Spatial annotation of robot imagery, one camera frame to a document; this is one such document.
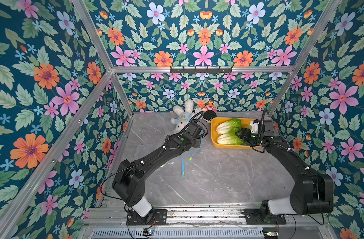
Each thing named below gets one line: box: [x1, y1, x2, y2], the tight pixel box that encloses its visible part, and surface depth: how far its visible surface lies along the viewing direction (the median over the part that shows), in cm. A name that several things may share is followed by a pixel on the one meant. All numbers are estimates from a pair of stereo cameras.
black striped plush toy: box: [202, 104, 217, 123], surface depth 114 cm
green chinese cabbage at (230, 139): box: [216, 132, 249, 146], surface depth 98 cm
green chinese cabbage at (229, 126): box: [216, 118, 243, 135], surface depth 103 cm
